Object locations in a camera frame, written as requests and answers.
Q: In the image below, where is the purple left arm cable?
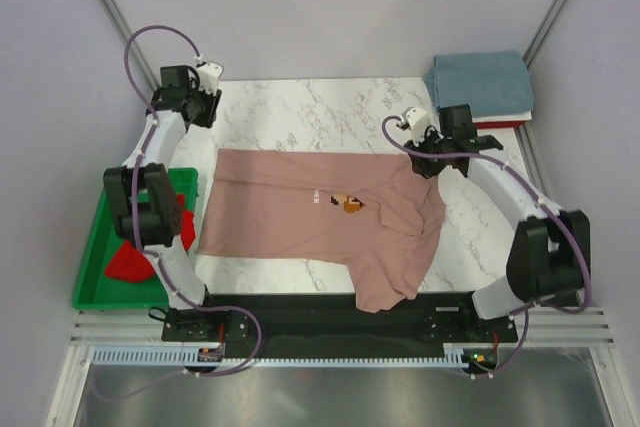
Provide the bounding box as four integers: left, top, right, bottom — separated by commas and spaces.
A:
123, 25, 265, 378

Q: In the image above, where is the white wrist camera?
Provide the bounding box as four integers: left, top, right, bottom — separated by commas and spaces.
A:
398, 107, 431, 145
196, 59, 224, 95

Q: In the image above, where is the folded red t-shirt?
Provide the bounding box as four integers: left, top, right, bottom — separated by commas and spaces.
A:
474, 120, 526, 130

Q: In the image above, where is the green plastic tray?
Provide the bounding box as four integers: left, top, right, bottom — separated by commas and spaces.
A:
72, 164, 198, 310

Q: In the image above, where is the pink printed t-shirt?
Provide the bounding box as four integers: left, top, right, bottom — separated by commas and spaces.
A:
198, 149, 446, 313

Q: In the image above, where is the right aluminium frame post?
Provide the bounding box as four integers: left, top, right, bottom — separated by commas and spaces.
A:
523, 0, 570, 70

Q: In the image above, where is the aluminium front rail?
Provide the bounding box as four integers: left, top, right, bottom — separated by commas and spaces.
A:
71, 308, 614, 348

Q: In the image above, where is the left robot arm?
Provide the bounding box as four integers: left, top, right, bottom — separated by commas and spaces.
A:
103, 60, 223, 340

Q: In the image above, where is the white slotted cable duct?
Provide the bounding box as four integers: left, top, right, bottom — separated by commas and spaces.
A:
92, 344, 497, 368

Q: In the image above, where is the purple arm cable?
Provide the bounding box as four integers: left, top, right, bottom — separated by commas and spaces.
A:
381, 115, 597, 381
123, 25, 265, 378

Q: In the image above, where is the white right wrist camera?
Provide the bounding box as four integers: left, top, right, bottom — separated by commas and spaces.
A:
398, 107, 431, 145

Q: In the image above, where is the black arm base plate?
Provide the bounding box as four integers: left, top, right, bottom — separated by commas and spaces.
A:
160, 292, 518, 344

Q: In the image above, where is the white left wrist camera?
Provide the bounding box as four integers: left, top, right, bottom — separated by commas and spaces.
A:
196, 59, 224, 95

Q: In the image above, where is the red crumpled t-shirt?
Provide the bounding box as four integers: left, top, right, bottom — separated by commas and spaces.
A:
103, 191, 197, 282

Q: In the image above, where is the aluminium frame post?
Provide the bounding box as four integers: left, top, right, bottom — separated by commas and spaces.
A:
523, 0, 570, 70
98, 0, 159, 90

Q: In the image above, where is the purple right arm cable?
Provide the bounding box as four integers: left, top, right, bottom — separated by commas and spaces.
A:
381, 115, 597, 381

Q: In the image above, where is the left aluminium frame post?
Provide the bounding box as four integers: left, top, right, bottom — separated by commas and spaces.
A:
98, 0, 159, 90

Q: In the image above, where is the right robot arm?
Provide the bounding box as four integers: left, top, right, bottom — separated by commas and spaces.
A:
400, 105, 592, 341

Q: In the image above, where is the folded blue t-shirt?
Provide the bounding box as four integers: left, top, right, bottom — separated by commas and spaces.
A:
423, 50, 534, 118

